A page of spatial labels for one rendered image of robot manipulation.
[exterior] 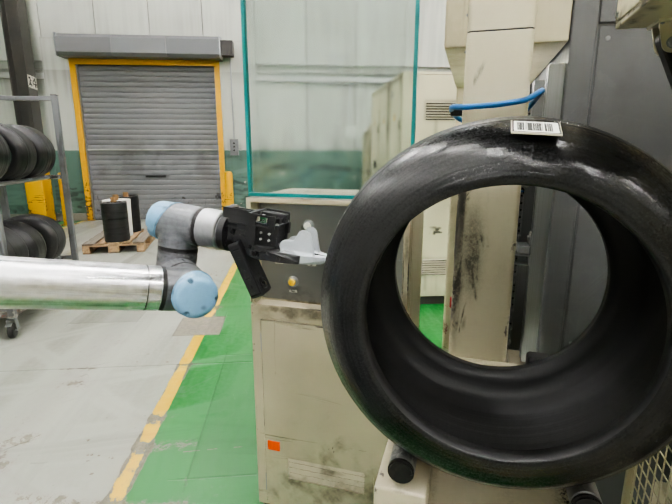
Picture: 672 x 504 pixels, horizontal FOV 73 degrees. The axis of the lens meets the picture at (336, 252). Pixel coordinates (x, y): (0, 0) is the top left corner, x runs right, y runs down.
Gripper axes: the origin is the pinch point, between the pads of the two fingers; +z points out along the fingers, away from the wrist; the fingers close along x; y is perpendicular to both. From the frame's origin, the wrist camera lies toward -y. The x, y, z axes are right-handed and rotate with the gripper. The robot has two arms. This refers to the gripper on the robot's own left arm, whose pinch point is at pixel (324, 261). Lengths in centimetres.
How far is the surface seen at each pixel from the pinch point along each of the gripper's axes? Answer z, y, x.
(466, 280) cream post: 25.6, -6.2, 27.6
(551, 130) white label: 30.8, 25.8, -11.1
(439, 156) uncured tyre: 17.7, 21.0, -10.8
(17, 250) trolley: -299, -94, 184
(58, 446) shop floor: -146, -142, 75
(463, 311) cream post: 26.3, -13.6, 27.6
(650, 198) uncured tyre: 43.4, 19.2, -11.7
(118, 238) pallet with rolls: -431, -156, 441
